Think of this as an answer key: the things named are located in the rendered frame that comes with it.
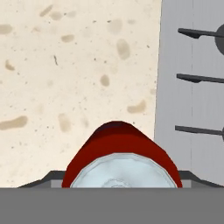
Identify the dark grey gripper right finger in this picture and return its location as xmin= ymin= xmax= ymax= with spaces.
xmin=178 ymin=170 xmax=224 ymax=189

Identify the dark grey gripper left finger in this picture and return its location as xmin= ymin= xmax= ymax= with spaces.
xmin=17 ymin=170 xmax=68 ymax=189

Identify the red soda can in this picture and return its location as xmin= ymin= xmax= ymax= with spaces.
xmin=61 ymin=120 xmax=184 ymax=189

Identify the grey stove hob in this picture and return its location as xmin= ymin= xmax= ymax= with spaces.
xmin=153 ymin=0 xmax=224 ymax=188

